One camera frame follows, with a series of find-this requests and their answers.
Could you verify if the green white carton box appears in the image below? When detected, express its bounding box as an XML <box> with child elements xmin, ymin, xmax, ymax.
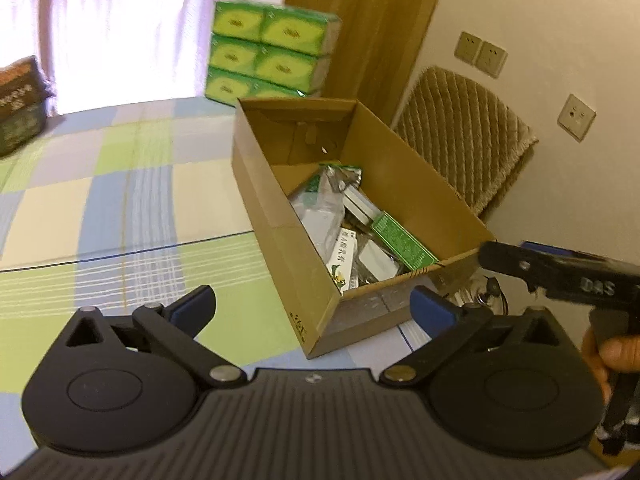
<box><xmin>371</xmin><ymin>211</ymin><xmax>438</xmax><ymax>272</ymax></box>

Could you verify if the white medicine box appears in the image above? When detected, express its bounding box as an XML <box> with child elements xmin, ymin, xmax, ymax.
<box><xmin>326</xmin><ymin>228</ymin><xmax>359</xmax><ymax>295</ymax></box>

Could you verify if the silver foil bag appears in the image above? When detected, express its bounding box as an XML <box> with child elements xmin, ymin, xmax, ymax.
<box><xmin>288</xmin><ymin>164</ymin><xmax>362</xmax><ymax>262</ymax></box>

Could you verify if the person right hand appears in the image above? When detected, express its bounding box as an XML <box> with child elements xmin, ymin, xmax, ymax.
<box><xmin>582</xmin><ymin>327</ymin><xmax>640</xmax><ymax>403</ymax></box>

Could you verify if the checked tablecloth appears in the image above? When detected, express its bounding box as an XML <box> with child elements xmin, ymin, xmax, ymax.
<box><xmin>1</xmin><ymin>98</ymin><xmax>427</xmax><ymax>471</ymax></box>

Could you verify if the brown cardboard box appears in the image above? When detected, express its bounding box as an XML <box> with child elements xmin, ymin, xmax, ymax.
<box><xmin>232</xmin><ymin>99</ymin><xmax>494</xmax><ymax>359</ymax></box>

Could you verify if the woven chair back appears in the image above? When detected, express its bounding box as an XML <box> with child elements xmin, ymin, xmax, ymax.
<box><xmin>395</xmin><ymin>66</ymin><xmax>538</xmax><ymax>220</ymax></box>

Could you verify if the dark green lidded container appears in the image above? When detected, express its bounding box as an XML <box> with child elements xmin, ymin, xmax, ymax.
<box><xmin>0</xmin><ymin>56</ymin><xmax>53</xmax><ymax>157</ymax></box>

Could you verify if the green tissue pack stack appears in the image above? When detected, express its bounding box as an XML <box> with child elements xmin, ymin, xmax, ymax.
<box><xmin>204</xmin><ymin>0</ymin><xmax>342</xmax><ymax>106</ymax></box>

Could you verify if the pink curtain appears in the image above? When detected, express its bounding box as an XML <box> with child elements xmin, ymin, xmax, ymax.
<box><xmin>1</xmin><ymin>0</ymin><xmax>217</xmax><ymax>114</ymax></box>

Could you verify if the wooden door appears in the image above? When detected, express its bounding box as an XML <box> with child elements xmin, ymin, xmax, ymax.
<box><xmin>284</xmin><ymin>0</ymin><xmax>437</xmax><ymax>125</ymax></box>

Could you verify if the beige wall socket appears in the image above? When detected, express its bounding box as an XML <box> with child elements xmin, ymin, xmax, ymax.
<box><xmin>454</xmin><ymin>32</ymin><xmax>484</xmax><ymax>65</ymax></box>
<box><xmin>475</xmin><ymin>41</ymin><xmax>508</xmax><ymax>79</ymax></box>
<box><xmin>558</xmin><ymin>93</ymin><xmax>597</xmax><ymax>142</ymax></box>

